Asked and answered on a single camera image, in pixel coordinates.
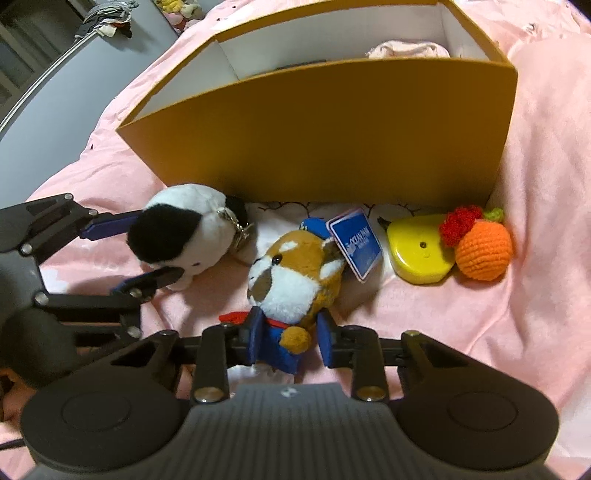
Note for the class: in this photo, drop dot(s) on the crochet orange and strawberry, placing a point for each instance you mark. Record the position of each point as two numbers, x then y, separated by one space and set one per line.
482 251

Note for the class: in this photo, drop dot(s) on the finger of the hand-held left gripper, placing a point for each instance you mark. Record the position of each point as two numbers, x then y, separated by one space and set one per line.
111 224
143 282

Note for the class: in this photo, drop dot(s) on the pink white striped sock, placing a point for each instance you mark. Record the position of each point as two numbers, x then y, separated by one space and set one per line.
406 50

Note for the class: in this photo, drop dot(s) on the grey plush toy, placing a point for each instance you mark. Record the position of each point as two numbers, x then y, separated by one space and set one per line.
108 16

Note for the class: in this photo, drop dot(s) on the pink cloud print blanket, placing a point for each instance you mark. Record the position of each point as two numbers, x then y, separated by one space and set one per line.
531 300

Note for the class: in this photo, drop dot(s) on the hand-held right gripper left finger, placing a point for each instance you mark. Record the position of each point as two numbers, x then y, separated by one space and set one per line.
254 339

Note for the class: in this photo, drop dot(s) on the brown white plush toy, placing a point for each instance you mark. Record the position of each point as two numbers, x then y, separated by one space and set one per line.
288 281

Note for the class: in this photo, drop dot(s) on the yellow plastic device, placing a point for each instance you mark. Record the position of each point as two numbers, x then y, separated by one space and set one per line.
415 254

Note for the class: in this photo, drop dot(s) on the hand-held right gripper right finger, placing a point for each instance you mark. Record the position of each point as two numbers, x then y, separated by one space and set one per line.
326 341

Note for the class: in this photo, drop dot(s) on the orange cardboard box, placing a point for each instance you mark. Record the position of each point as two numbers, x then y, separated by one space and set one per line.
323 138

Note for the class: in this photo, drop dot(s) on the black white plush toy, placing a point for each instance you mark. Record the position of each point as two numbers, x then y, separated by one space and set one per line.
184 230

